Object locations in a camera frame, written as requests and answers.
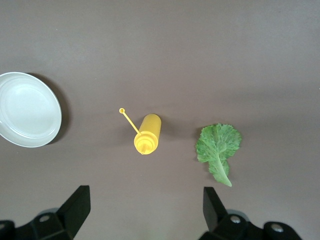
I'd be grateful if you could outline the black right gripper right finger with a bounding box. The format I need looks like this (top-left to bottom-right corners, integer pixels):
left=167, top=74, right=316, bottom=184
left=199, top=186, right=305, bottom=240

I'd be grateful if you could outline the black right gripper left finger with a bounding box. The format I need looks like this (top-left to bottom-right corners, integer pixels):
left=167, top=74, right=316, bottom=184
left=0, top=184, right=91, bottom=240

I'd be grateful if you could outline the yellow squeeze bottle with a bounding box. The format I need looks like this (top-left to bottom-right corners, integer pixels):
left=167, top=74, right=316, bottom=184
left=118, top=107, right=162, bottom=156

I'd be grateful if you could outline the green lettuce leaf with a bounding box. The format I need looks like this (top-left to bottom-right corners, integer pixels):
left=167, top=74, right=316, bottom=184
left=195, top=122, right=243, bottom=188

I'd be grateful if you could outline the beige round plate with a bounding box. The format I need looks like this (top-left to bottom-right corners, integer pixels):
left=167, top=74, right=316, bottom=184
left=0, top=71, right=63, bottom=148

